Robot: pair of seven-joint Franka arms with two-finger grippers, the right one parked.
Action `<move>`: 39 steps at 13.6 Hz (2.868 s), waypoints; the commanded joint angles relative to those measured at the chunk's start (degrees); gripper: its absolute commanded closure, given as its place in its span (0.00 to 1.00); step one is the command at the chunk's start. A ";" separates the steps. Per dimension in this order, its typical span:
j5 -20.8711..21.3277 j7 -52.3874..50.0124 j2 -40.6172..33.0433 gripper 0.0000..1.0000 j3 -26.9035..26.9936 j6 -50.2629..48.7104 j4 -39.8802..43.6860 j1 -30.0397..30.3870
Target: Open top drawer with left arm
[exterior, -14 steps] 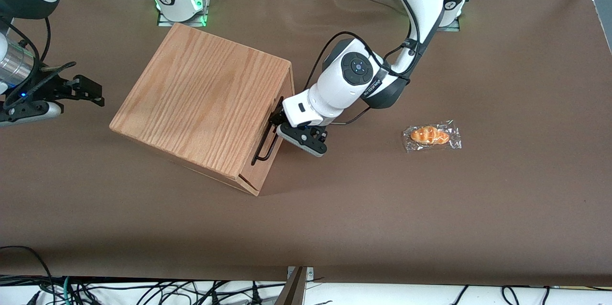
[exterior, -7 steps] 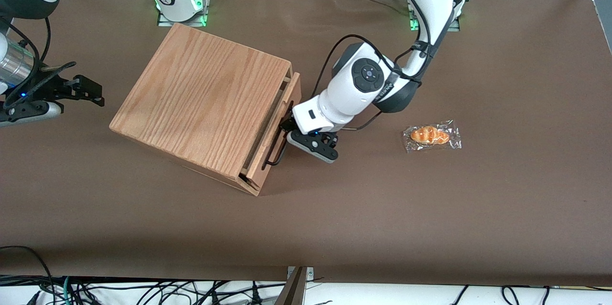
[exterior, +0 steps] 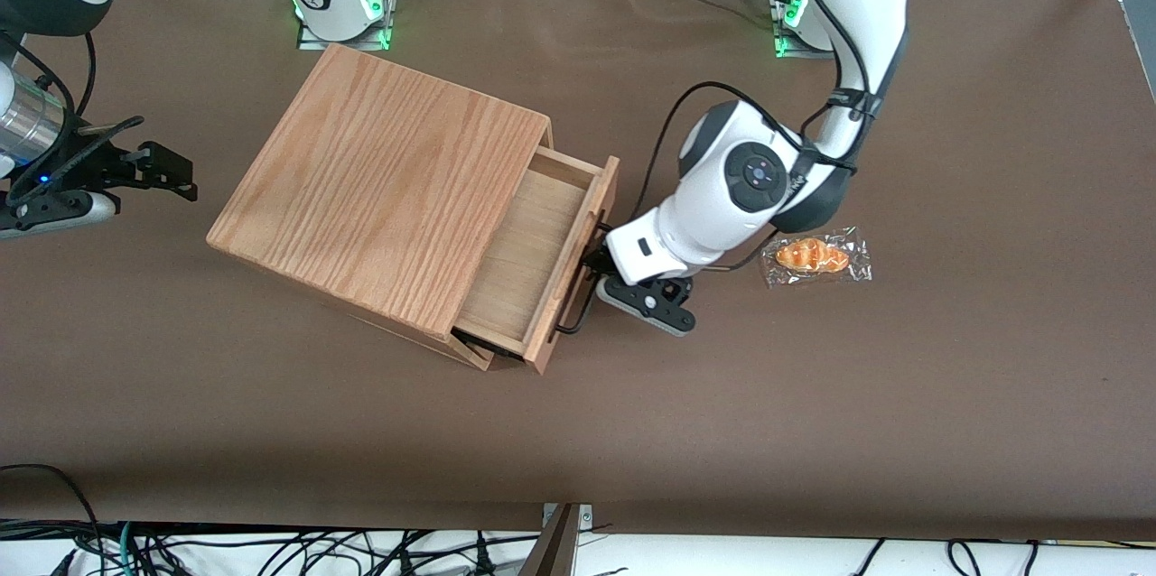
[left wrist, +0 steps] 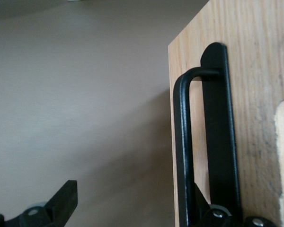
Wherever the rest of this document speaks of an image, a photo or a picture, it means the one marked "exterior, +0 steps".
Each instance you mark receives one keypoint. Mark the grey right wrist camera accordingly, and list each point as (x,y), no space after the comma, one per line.
(63,211)

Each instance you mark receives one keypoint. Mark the wooden drawer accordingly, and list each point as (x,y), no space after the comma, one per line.
(533,233)

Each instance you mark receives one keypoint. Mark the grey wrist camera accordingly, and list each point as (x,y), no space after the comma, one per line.
(63,211)
(664,317)

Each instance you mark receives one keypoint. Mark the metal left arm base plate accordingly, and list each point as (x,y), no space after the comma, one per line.
(795,52)

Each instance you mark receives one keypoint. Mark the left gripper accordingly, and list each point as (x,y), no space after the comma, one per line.
(599,262)

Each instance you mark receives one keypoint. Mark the brown paper table cover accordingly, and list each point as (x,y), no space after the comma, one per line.
(722,422)

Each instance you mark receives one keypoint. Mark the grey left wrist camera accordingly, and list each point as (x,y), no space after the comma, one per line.
(664,317)

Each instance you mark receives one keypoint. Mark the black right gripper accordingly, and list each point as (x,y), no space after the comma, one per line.
(99,163)

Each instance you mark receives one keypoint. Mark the bread in clear plastic wrap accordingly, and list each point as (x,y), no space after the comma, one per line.
(817,257)

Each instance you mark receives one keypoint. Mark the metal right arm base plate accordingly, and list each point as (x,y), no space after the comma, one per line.
(361,41)

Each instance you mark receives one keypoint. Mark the wooden drawer cabinet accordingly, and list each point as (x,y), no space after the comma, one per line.
(361,179)

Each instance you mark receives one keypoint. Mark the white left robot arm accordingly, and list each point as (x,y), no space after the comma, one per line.
(750,179)

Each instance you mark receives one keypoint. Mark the small metal bracket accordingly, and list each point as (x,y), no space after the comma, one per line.
(585,517)

